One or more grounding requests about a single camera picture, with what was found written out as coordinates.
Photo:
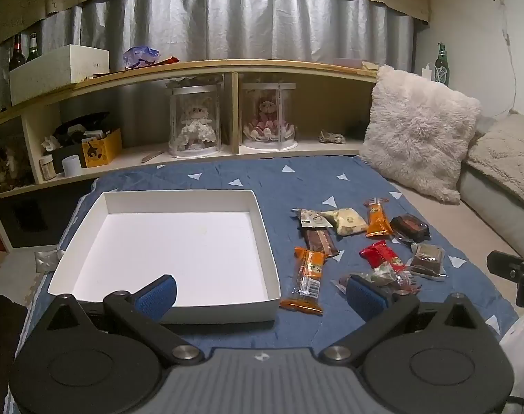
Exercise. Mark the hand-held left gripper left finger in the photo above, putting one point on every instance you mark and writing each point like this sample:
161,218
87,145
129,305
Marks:
158,296

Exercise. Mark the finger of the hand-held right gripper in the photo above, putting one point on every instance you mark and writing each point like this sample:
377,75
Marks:
503,264

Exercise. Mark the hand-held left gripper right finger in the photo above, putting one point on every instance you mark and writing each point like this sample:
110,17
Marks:
365,297

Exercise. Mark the clear green snack packet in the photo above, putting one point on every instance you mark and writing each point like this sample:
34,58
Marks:
382,276

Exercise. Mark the white cardboard box tray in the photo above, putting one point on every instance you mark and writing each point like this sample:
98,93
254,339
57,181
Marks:
180,246

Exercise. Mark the long orange snack packet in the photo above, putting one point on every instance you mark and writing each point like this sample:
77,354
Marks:
309,269

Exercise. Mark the brown snack packet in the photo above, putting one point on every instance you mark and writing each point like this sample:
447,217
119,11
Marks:
321,241

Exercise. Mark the clear brown cube snack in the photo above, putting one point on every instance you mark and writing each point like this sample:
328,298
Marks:
426,256

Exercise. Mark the short orange snack packet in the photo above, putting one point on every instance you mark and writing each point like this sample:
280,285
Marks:
377,222

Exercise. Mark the pale yellow snack packet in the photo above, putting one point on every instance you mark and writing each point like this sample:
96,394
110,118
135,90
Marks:
348,221

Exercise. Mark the black red snack packet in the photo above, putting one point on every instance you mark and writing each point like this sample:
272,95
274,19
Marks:
413,225

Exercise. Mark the white cartoon snack packet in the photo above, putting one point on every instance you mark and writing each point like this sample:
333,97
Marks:
311,218

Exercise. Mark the grey cushion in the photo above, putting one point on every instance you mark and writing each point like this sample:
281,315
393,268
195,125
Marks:
494,207

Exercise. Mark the beige bed sheet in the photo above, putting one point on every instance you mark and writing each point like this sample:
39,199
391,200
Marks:
451,233

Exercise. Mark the beige fleece blanket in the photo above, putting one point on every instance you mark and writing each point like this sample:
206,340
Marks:
507,151

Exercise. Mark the crumpled clear plastic wrapper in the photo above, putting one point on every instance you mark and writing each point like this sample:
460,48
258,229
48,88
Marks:
46,261

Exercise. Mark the blue triangle print blanket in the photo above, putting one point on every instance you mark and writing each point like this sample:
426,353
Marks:
227,177

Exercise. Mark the metal strip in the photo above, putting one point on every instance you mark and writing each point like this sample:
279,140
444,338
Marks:
152,156

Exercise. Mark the yellow cardboard box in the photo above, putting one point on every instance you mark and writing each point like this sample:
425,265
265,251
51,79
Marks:
100,153

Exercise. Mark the white cup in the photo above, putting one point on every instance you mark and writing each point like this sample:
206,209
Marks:
71,166

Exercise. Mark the fluffy white pillow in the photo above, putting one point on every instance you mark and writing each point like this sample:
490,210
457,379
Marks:
417,129

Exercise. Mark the grey dried ornament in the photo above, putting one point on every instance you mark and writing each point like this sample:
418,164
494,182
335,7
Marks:
331,137

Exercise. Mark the small jar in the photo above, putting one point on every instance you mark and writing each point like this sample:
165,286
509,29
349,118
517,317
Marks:
47,168

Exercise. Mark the black box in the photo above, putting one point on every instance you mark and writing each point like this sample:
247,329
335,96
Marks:
66,153

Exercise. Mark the white doll display case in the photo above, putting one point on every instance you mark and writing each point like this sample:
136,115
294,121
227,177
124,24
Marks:
195,120

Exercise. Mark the white flower ornament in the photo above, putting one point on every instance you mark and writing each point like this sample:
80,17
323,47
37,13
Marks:
51,142

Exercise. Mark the black bag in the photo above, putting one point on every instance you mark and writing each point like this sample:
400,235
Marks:
83,120

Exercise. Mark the brown plush toy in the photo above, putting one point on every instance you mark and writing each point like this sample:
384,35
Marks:
7,164

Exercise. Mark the pink doll display case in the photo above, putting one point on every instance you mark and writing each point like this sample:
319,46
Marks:
268,116

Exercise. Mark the small white bottle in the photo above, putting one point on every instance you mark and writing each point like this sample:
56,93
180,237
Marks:
426,73

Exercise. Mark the green glass bottle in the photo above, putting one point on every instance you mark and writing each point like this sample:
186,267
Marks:
442,67

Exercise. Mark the red flat packet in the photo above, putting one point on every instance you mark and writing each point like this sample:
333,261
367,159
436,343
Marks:
167,59

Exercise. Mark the blue plastic bag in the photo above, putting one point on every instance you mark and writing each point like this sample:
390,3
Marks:
139,56

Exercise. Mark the wooden shelf unit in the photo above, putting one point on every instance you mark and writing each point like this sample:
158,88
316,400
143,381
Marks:
244,67

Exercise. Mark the white foam box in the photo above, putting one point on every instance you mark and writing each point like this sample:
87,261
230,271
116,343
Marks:
51,73

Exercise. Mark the dark bottle red neck label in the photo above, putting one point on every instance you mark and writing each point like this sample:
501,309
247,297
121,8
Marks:
16,56

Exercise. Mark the silver grey curtain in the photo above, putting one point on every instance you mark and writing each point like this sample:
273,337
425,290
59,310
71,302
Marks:
244,21

